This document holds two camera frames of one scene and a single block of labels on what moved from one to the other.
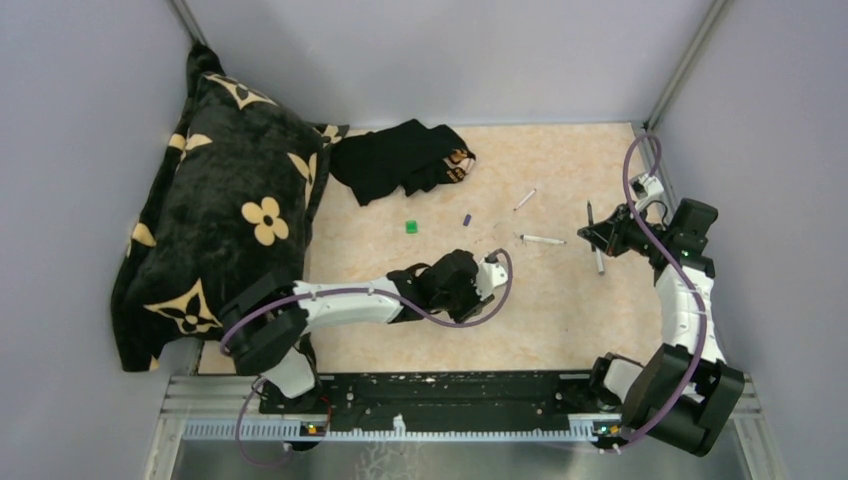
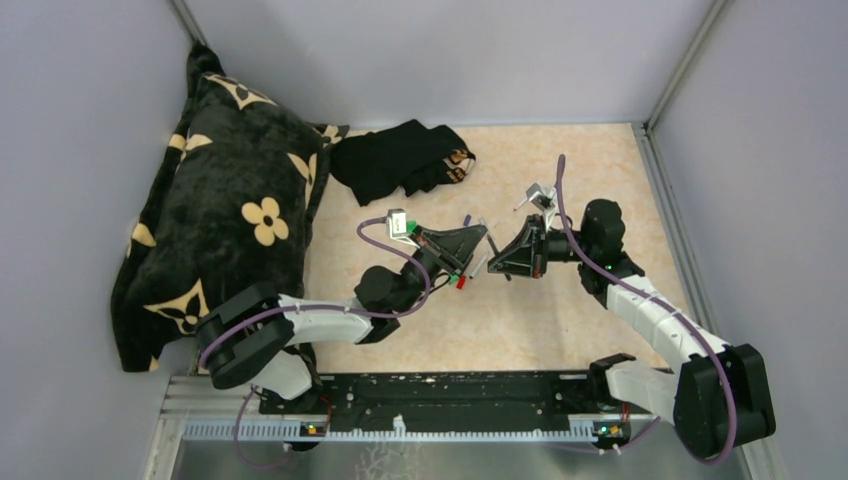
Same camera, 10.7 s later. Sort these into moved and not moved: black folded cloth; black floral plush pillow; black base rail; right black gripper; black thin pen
Moved: right black gripper; black thin pen
Not moved: black base rail; black floral plush pillow; black folded cloth
